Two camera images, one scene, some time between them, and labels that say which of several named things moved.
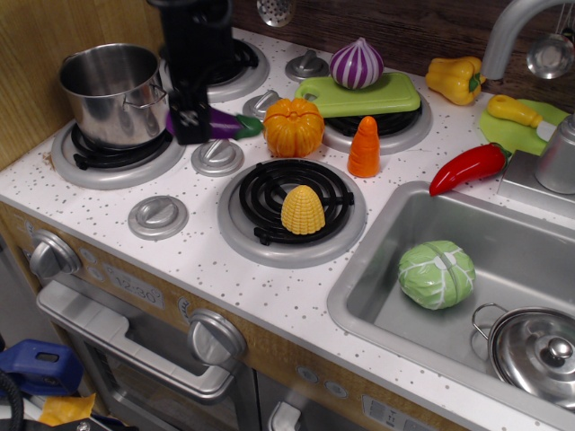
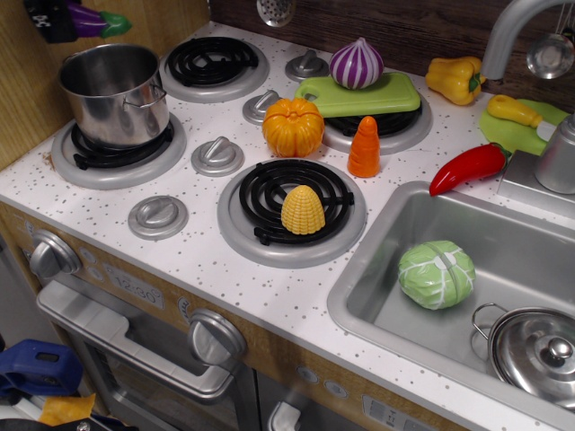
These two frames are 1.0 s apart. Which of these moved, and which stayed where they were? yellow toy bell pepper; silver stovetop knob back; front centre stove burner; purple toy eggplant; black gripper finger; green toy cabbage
Moved: black gripper finger; purple toy eggplant
Stayed: front centre stove burner; yellow toy bell pepper; green toy cabbage; silver stovetop knob back
